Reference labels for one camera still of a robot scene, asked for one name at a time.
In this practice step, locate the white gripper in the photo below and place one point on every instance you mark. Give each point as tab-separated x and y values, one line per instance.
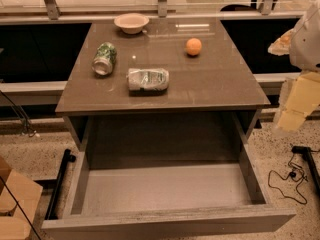
307	42

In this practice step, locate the open grey top drawer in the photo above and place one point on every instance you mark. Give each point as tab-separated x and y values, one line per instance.
150	177

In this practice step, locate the green soda can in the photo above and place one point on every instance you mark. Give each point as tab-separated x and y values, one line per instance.
105	59

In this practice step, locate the black office chair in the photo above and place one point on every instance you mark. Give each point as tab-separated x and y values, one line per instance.
263	6

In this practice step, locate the orange fruit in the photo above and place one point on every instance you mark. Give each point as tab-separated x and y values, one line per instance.
193	47

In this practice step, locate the grey cabinet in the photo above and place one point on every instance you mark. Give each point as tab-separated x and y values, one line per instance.
176	94

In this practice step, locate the white bowl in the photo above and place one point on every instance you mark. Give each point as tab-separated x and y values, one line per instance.
131	23

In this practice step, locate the black floor bar left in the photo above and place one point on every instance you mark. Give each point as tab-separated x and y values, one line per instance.
67	157

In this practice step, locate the cardboard box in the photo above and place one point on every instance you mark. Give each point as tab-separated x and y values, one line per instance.
19	198

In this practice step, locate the black power adapter with cable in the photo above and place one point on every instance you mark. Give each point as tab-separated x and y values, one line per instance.
297	173

